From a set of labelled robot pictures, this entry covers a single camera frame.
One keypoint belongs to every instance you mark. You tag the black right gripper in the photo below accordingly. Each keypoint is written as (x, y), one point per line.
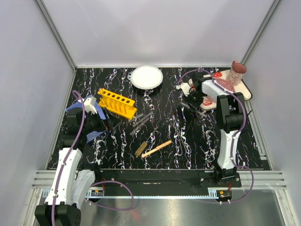
(191, 98)

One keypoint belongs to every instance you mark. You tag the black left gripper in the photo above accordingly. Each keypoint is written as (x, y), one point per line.
(101, 122)

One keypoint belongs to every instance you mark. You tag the clear glass test tube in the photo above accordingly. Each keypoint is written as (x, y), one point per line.
(136, 123)
(139, 126)
(138, 116)
(201, 113)

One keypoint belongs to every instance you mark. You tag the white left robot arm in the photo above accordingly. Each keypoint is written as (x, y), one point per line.
(62, 206)

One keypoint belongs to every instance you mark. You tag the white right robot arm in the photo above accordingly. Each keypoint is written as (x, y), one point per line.
(230, 116)

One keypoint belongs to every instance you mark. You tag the blue plastic bin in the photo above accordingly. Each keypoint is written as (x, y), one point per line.
(92, 135)

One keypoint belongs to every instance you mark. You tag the yellow test tube rack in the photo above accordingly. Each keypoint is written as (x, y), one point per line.
(117, 104)

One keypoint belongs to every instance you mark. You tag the pink dotted plate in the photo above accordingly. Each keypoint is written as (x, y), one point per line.
(225, 84)

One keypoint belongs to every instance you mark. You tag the wooden test tube clamp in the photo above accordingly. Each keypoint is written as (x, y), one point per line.
(157, 148)

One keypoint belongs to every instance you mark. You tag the white paper plate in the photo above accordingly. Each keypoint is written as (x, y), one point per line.
(146, 77)

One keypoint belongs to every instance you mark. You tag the pink patterned mug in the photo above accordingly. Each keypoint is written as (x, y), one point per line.
(236, 73)

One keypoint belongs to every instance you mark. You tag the brown test tube brush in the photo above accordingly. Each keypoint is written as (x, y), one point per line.
(143, 149)

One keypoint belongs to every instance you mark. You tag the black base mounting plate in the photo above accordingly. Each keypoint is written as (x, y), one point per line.
(167, 182)

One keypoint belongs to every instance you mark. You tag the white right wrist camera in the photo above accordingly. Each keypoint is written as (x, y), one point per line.
(186, 88)

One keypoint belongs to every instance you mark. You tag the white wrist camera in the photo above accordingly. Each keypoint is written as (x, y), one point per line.
(89, 105)
(186, 88)

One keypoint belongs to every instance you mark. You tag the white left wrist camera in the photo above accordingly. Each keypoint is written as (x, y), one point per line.
(89, 105)

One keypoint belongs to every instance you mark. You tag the metal wire tongs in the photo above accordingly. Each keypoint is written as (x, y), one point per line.
(179, 136)

